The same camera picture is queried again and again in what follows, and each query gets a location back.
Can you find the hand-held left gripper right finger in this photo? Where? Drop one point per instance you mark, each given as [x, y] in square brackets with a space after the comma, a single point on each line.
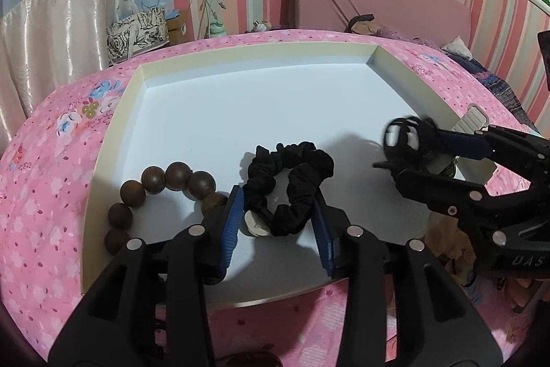
[324, 238]

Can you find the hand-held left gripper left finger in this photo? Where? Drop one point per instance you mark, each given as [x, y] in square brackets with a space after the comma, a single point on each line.
[230, 229]

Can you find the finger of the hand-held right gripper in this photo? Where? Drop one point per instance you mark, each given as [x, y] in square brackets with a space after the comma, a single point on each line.
[429, 184]
[468, 143]

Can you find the black and white hair clip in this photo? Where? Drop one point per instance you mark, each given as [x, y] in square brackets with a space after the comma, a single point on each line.
[406, 139]

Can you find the black fabric scrunchie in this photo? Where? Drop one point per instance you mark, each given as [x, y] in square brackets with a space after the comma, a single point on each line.
[300, 178]

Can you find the white shallow cardboard tray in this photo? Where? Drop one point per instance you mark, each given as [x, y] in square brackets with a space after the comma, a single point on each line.
[258, 113]

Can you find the small beige disc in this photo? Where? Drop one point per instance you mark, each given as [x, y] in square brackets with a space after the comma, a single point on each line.
[257, 226]

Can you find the dark blue patchwork quilt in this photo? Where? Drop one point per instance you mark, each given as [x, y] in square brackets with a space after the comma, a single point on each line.
[502, 92]

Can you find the small white cushion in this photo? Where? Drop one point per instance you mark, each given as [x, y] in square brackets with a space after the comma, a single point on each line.
[456, 48]

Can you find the purple dotted pillow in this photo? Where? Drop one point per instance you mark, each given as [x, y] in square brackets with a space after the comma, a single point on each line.
[393, 34]

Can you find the pink floral bedsheet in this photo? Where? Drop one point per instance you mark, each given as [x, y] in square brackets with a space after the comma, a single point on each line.
[43, 178]

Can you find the mint green water bottle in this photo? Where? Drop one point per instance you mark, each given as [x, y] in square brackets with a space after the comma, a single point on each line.
[218, 29]

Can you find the white light bulb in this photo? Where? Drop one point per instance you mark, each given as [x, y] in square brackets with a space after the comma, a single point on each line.
[258, 25]

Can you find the brown cardboard box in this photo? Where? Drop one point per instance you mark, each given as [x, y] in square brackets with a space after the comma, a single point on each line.
[177, 29]

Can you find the black and white printed tote bag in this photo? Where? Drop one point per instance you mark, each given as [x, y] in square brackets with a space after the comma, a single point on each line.
[137, 36]

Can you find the light blue gift bag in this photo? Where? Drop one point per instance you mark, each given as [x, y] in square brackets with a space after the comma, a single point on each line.
[154, 1]

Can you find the blue and white window curtain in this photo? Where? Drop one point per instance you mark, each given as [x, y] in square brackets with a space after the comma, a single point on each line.
[51, 27]

